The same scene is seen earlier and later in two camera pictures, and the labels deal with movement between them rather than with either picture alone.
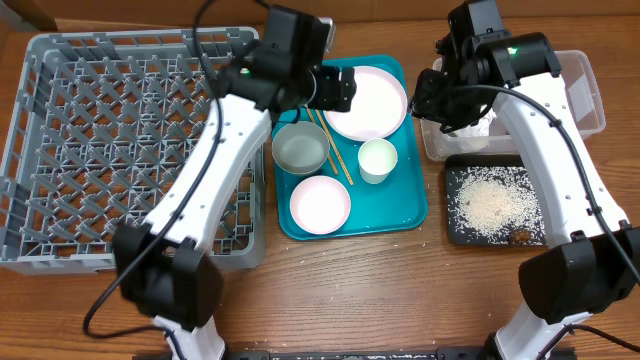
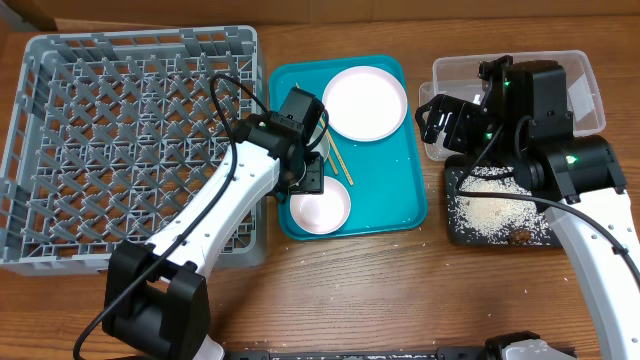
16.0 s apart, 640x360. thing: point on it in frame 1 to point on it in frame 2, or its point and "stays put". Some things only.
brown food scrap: x=520 y=237 stays put
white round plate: x=379 y=104 stays put
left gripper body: x=324 y=94 to x=309 y=175
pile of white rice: x=501 y=204 stays put
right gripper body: x=427 y=93 to x=437 y=122
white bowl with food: x=320 y=205 stays put
